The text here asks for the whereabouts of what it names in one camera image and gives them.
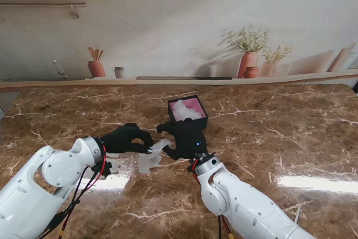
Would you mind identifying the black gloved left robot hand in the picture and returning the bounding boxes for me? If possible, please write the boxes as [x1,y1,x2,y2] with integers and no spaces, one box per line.
[99,123,155,156]

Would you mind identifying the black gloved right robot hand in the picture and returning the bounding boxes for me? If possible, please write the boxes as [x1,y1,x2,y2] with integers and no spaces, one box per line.
[156,119,210,161]

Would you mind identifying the black box with pink inside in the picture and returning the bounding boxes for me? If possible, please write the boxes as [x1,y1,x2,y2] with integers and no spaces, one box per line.
[167,95,209,132]

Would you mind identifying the printed kitchen scene backdrop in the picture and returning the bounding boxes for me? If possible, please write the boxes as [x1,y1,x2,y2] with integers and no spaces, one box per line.
[0,0,358,93]

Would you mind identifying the red and black left arm cables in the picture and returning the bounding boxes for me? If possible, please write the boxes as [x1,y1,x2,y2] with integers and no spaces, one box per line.
[41,145,111,239]

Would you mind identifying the red and black arm cables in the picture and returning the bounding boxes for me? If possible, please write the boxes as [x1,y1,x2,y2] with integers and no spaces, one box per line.
[41,145,111,239]
[187,158,234,239]

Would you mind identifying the red and black right arm cables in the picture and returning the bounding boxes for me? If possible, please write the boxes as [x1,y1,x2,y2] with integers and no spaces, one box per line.
[187,158,234,239]

